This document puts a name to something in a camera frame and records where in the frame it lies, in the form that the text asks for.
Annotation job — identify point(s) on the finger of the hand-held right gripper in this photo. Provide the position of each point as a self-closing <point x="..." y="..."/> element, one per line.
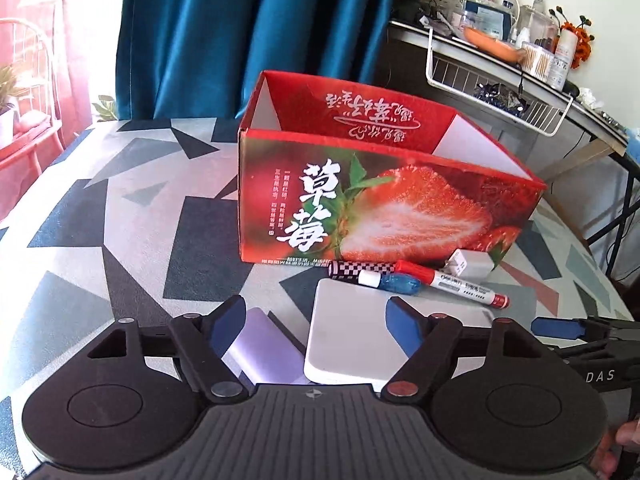
<point x="557" y="327"/>

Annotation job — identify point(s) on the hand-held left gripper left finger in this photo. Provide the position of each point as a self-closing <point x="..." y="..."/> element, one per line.
<point x="227" y="322"/>

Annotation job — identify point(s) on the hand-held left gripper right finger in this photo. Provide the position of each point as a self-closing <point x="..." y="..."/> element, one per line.
<point x="405" y="325"/>

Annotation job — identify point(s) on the purple power bank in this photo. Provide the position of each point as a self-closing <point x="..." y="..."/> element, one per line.
<point x="270" y="350"/>

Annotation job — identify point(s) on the white square box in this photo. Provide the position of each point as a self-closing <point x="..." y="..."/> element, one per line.
<point x="350" y="335"/>

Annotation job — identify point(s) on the red whiteboard marker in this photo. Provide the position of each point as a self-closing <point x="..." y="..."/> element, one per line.
<point x="460" y="284"/>

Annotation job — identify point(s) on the black white checkered pen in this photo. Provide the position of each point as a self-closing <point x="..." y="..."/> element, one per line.
<point x="357" y="269"/>

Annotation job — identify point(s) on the red strawberry print cardboard box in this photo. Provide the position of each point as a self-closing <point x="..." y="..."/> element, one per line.
<point x="400" y="210"/>

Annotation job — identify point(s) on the person's right hand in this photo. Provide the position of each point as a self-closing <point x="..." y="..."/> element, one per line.
<point x="625" y="452"/>

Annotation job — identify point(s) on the blue pen with white cap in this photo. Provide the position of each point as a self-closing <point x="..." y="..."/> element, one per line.
<point x="395" y="282"/>

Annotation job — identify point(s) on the white charger plug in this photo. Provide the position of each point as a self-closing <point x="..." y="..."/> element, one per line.
<point x="472" y="264"/>

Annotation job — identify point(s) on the geometric patterned tablecloth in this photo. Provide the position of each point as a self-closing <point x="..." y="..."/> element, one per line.
<point x="125" y="235"/>

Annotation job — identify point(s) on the blue tissue pack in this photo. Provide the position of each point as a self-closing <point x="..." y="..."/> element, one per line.
<point x="634" y="141"/>

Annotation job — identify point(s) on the dark vanity desk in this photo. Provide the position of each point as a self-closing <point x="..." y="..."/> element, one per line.
<point x="595" y="120"/>

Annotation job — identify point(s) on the crumpled white tissue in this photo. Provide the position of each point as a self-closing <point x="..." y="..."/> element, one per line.
<point x="589" y="97"/>

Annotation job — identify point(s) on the blue wrapped items in basket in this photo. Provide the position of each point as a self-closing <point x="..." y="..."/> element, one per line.
<point x="500" y="97"/>

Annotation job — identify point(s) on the clear cotton swab box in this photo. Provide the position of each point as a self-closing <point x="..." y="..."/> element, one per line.
<point x="537" y="62"/>

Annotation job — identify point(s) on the white spray bottle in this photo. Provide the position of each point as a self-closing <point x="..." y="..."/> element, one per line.
<point x="561" y="60"/>

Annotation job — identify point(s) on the blue curtain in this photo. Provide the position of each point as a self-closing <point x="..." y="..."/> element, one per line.
<point x="225" y="35"/>

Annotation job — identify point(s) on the orange artificial flowers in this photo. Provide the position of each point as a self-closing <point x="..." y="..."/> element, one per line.
<point x="580" y="40"/>

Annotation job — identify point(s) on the orange plate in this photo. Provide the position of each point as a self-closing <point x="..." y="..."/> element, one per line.
<point x="490" y="42"/>

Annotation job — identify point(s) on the clear cosmetics organiser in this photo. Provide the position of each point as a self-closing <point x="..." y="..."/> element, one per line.
<point x="535" y="20"/>

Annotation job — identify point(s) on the clear pouch with blue box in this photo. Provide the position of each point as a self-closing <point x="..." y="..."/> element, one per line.
<point x="487" y="15"/>

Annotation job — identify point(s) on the pink printed wall tapestry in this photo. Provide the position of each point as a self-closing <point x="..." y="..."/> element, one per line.
<point x="50" y="85"/>

